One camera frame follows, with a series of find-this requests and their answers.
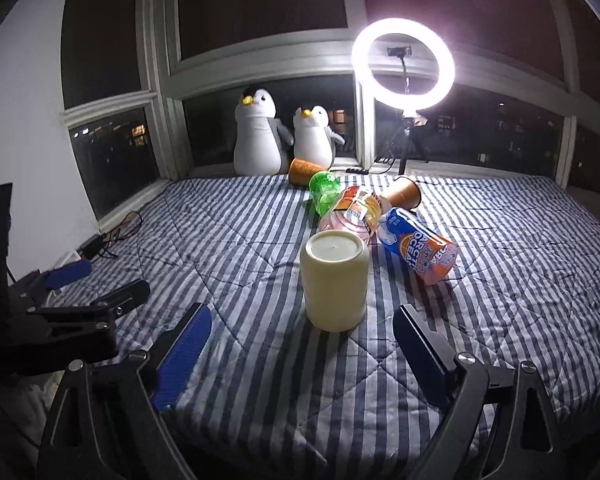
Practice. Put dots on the green transparent cup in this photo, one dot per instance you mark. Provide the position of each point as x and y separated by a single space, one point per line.
325 190

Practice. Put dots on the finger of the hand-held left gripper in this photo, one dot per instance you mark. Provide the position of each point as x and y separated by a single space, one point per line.
70 272
120 301

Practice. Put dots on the blue white striped blanket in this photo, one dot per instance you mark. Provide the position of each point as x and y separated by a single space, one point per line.
260 260

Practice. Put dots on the large penguin plush toy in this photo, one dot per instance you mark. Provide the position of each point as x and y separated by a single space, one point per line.
257 135

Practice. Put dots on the black power adapter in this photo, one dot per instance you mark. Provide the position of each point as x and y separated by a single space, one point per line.
92 246

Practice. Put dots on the small penguin plush toy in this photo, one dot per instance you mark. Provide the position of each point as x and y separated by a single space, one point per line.
314 137

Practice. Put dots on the black phone holder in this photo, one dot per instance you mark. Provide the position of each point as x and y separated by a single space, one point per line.
400 52

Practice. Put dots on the cream cup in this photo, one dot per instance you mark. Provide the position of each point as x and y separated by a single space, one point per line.
335 285

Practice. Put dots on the orange crush soda can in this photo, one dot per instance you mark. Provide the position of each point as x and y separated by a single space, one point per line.
420 250

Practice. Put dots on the orange glitter cup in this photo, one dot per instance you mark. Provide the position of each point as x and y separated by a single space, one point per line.
302 171

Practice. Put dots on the black tripod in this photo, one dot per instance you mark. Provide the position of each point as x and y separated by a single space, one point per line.
405 145

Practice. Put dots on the brown orange cup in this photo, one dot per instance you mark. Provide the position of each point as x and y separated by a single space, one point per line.
404 192

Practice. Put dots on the pink cup with label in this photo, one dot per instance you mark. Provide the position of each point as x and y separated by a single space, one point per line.
350 217

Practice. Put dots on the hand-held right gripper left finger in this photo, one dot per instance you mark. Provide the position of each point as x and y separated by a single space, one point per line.
184 355

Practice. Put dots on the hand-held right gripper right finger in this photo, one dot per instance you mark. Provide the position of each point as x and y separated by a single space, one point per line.
424 360

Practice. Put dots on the white window frame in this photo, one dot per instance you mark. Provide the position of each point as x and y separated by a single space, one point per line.
155 85

